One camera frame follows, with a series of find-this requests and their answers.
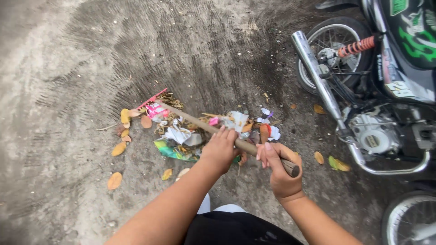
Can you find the colourful green plastic wrapper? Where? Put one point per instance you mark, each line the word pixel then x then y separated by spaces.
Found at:
pixel 172 151

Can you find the pile of litter and leaves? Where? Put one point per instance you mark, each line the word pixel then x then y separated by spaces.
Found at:
pixel 177 131

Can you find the person's white shoe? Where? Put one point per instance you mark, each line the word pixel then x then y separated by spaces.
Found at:
pixel 205 204
pixel 229 208

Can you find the large orange dry leaf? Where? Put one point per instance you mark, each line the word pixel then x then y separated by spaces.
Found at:
pixel 114 180

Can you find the person's right fingers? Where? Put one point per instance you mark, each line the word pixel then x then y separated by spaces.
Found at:
pixel 267 155

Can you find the person's black shorts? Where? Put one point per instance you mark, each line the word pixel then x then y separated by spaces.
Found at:
pixel 235 229

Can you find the small orange dry leaf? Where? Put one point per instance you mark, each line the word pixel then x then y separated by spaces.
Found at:
pixel 319 157
pixel 319 109

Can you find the person's right hand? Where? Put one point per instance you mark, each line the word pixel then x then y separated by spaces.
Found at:
pixel 284 183

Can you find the pink and white wrapper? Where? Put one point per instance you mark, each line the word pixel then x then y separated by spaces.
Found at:
pixel 156 110

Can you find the pale dry leaf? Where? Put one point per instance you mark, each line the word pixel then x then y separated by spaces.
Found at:
pixel 183 173

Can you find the motorcycle wheel with chrome rim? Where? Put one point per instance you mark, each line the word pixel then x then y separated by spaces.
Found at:
pixel 405 217

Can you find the thin dry twig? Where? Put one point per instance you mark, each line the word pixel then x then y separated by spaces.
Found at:
pixel 106 127

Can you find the green and yellow leaf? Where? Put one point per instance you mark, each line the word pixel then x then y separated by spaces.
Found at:
pixel 338 164

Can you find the black and green motorcycle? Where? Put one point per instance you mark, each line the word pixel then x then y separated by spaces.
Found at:
pixel 391 102

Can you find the person's left fingers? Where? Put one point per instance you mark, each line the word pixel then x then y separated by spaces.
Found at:
pixel 223 132

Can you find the crumpled white paper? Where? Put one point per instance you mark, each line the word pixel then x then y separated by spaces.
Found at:
pixel 177 135

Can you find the person's left hand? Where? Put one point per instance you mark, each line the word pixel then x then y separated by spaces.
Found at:
pixel 219 151

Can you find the small yellow dry leaf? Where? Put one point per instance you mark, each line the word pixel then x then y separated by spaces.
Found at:
pixel 166 174

